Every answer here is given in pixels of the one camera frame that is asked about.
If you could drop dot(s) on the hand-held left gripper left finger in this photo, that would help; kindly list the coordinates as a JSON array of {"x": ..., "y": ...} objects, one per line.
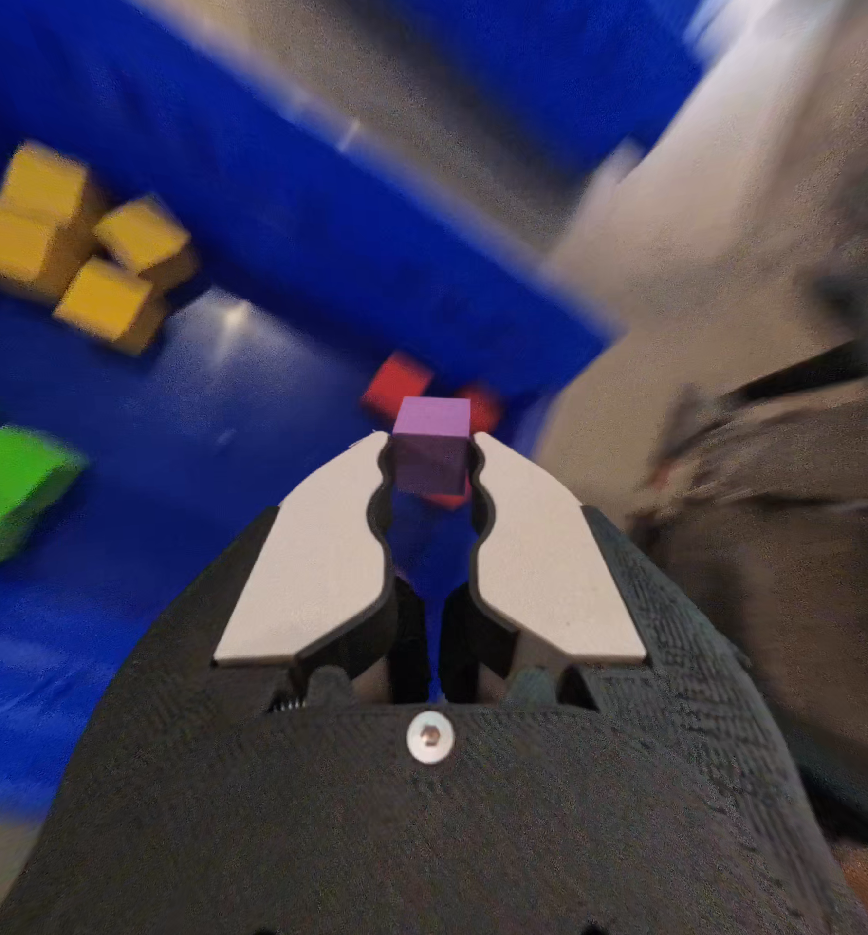
[{"x": 309, "y": 577}]

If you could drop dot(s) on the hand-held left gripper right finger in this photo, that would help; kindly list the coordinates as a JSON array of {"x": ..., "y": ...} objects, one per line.
[{"x": 558, "y": 577}]

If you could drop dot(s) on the purple wooden cube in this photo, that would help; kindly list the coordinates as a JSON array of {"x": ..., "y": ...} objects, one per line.
[{"x": 431, "y": 445}]

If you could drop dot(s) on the blue plastic bin with cubes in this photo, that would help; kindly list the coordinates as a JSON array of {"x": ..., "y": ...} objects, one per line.
[{"x": 258, "y": 219}]

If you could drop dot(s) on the red wooden cube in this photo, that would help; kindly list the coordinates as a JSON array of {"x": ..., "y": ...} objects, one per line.
[
  {"x": 450, "y": 499},
  {"x": 486, "y": 409},
  {"x": 393, "y": 383}
]

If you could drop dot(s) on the green wooden cube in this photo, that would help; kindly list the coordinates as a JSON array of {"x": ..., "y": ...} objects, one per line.
[{"x": 17, "y": 497}]

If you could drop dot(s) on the empty blue plastic bin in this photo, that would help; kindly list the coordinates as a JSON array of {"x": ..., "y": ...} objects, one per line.
[{"x": 550, "y": 73}]

